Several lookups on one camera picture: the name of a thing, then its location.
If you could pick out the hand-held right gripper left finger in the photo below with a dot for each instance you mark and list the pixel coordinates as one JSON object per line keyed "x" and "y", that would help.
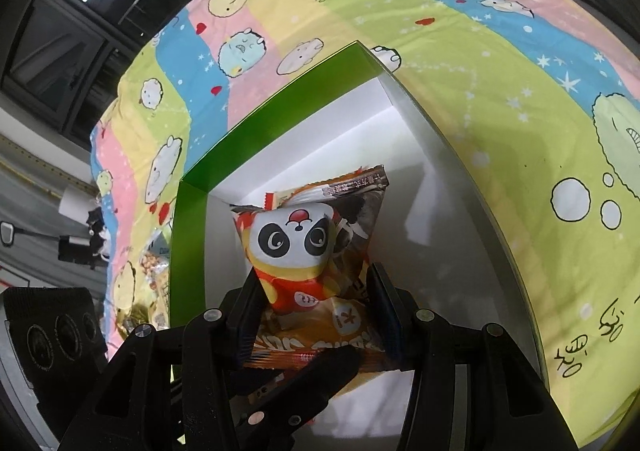
{"x": 245, "y": 331}

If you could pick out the gold snack bag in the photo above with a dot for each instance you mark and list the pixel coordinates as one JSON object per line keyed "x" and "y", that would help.
{"x": 135, "y": 318}

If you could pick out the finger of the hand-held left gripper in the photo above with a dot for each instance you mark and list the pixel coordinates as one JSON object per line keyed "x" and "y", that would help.
{"x": 310, "y": 381}

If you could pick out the panda print snack bag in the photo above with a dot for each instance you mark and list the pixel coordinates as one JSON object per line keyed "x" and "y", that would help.
{"x": 290, "y": 241}

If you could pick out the green cardboard box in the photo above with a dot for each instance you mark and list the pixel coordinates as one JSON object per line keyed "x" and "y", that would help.
{"x": 450, "y": 241}

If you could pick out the pastel printed blanket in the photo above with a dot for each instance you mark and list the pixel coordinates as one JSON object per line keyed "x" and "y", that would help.
{"x": 500, "y": 81}

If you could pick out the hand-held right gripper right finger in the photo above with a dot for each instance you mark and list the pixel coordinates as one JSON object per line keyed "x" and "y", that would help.
{"x": 387, "y": 321}

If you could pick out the white board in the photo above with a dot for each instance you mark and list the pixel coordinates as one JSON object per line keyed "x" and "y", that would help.
{"x": 77, "y": 201}

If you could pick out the orange snack bag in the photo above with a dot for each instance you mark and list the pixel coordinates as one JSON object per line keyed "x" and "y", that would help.
{"x": 345, "y": 326}

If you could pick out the black and white clothing pile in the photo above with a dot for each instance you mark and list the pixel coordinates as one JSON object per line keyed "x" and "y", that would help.
{"x": 97, "y": 231}

